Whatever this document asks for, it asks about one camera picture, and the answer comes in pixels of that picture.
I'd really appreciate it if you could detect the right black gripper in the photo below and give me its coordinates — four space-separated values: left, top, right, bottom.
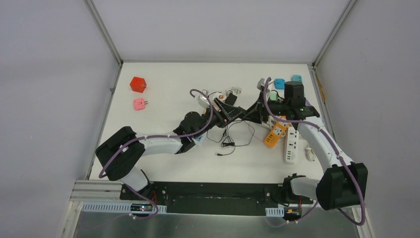
242 92 290 124

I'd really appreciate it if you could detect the orange power strip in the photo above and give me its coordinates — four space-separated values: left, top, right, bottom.
263 121 289 147

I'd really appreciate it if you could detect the pink adapter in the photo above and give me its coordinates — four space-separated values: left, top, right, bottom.
133 98 148 111

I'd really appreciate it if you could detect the red cube plug adapter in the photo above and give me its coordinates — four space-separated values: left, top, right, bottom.
129 77 147 93

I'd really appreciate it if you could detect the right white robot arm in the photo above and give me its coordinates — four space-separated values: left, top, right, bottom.
234 81 368 210

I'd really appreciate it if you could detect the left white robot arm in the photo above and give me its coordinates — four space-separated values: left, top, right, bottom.
95 99 247 201

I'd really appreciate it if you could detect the green plug adapter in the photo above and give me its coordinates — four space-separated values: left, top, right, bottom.
268 93 278 101

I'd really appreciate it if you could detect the blue plug adapter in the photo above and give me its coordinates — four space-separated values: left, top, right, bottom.
273 78 285 90

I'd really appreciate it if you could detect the black power adapter brick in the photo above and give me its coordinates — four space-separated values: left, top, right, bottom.
224 93 238 106

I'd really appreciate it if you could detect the teal power strip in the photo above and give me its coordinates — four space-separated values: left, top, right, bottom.
291 74 303 82

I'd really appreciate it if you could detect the black thin cable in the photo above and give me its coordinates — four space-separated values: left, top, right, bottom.
206 91 256 156

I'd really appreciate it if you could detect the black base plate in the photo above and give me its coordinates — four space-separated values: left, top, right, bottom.
139 181 313 216

